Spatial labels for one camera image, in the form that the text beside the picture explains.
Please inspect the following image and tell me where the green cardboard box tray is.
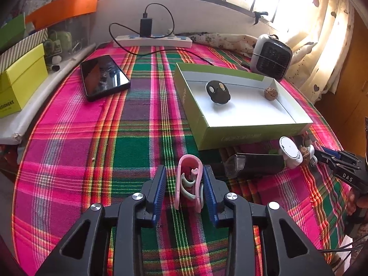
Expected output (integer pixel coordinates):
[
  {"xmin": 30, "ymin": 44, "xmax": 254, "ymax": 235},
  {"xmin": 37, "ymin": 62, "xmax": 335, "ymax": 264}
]
[{"xmin": 173, "ymin": 62, "xmax": 314, "ymax": 151}]

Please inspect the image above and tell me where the clear storage container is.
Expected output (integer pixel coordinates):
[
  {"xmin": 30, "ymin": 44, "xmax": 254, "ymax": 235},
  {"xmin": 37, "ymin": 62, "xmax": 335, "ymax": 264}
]
[{"xmin": 29, "ymin": 14, "xmax": 97, "ymax": 69}]

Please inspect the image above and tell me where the black charger adapter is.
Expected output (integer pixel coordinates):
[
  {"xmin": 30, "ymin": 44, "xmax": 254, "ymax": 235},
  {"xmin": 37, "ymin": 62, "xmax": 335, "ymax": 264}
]
[{"xmin": 139, "ymin": 18, "xmax": 153, "ymax": 38}]

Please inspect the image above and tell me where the floral cloth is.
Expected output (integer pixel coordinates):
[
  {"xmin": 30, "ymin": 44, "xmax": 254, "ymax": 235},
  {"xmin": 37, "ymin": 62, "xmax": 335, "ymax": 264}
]
[{"xmin": 175, "ymin": 32, "xmax": 259, "ymax": 61}]

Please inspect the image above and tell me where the person's right hand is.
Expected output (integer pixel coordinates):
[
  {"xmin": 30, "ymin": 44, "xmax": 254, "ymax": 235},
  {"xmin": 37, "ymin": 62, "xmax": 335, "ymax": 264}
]
[{"xmin": 346, "ymin": 191, "xmax": 368, "ymax": 216}]

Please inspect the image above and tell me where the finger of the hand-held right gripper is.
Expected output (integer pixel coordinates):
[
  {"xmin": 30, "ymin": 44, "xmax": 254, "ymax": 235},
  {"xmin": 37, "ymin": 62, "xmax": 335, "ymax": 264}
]
[
  {"xmin": 320, "ymin": 147, "xmax": 360, "ymax": 163},
  {"xmin": 314, "ymin": 149, "xmax": 363, "ymax": 171}
]

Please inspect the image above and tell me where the wooden wardrobe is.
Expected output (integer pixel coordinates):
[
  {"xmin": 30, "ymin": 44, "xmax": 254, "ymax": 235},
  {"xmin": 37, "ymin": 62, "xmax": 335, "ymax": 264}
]
[{"xmin": 315, "ymin": 9, "xmax": 368, "ymax": 156}]

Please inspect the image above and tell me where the pink clip with white hooks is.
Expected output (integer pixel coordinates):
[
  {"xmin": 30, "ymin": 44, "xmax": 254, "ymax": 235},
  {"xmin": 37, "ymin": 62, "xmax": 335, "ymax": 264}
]
[{"xmin": 174, "ymin": 155, "xmax": 205, "ymax": 213}]

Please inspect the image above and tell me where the pink green plaid tablecloth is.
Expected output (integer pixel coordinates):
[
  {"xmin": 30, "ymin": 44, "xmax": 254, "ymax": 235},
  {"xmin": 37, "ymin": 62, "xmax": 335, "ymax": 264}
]
[{"xmin": 11, "ymin": 42, "xmax": 353, "ymax": 276}]

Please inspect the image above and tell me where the dark green box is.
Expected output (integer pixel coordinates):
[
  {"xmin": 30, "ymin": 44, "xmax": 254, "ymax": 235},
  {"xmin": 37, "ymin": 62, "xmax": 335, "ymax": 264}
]
[{"xmin": 0, "ymin": 13, "xmax": 26, "ymax": 53}]

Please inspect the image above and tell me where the striped cardboard box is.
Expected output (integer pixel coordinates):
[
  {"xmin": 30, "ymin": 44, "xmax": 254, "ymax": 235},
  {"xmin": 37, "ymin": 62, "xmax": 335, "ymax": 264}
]
[{"xmin": 0, "ymin": 29, "xmax": 49, "ymax": 72}]

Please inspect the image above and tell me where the black bike light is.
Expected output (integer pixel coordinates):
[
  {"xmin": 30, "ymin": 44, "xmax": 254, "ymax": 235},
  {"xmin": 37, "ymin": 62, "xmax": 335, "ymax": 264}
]
[{"xmin": 224, "ymin": 153, "xmax": 286, "ymax": 179}]

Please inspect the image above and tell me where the white ledge board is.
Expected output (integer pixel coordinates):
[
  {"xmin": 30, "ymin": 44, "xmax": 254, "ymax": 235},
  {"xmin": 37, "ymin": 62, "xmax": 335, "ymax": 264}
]
[{"xmin": 0, "ymin": 43, "xmax": 97, "ymax": 145}]

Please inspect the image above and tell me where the yellow-green cardboard box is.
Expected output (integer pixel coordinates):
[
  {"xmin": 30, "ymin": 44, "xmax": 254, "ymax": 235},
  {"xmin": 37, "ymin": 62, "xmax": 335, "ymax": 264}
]
[{"xmin": 0, "ymin": 44, "xmax": 49, "ymax": 118}]

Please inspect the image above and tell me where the black clamp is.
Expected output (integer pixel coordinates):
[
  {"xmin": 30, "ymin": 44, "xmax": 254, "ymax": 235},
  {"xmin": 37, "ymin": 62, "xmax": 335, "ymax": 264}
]
[{"xmin": 253, "ymin": 11, "xmax": 268, "ymax": 25}]

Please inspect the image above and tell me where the grey small fan heater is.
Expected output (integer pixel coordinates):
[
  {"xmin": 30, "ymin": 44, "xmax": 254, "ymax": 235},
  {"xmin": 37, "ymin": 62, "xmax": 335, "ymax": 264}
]
[{"xmin": 250, "ymin": 34, "xmax": 293, "ymax": 81}]

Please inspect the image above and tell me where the black smartphone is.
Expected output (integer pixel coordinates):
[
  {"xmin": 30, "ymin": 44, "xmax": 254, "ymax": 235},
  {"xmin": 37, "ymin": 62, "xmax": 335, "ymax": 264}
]
[{"xmin": 80, "ymin": 55, "xmax": 132, "ymax": 102}]

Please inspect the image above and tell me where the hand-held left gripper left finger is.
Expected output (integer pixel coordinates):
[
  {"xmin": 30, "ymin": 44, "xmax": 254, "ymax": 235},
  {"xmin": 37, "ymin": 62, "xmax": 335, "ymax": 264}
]
[{"xmin": 34, "ymin": 165, "xmax": 167, "ymax": 276}]

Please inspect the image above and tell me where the green jar with white lid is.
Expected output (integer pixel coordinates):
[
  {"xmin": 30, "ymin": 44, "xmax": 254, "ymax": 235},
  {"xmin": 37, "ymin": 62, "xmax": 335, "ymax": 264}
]
[{"xmin": 279, "ymin": 136, "xmax": 302, "ymax": 160}]

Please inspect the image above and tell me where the orange plastic bin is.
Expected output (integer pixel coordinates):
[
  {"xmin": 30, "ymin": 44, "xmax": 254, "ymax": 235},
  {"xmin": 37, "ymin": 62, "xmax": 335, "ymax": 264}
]
[{"xmin": 24, "ymin": 0, "xmax": 100, "ymax": 31}]

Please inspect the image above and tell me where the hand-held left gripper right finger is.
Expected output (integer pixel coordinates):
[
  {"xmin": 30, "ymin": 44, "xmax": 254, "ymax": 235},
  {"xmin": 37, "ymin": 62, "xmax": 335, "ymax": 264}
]
[{"xmin": 203, "ymin": 164, "xmax": 335, "ymax": 276}]

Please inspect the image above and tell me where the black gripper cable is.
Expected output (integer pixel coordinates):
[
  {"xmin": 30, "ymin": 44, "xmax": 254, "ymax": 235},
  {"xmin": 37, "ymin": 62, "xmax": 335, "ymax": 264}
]
[{"xmin": 320, "ymin": 243, "xmax": 363, "ymax": 255}]

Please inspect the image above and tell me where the white power strip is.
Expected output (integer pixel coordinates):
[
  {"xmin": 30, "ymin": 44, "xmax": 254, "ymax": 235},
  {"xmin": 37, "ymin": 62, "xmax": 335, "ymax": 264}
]
[{"xmin": 113, "ymin": 34, "xmax": 193, "ymax": 48}]

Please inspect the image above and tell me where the cream curtain with hearts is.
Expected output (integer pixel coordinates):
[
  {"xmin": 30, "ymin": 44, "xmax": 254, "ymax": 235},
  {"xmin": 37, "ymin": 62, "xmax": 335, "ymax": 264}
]
[{"xmin": 283, "ymin": 0, "xmax": 355, "ymax": 102}]

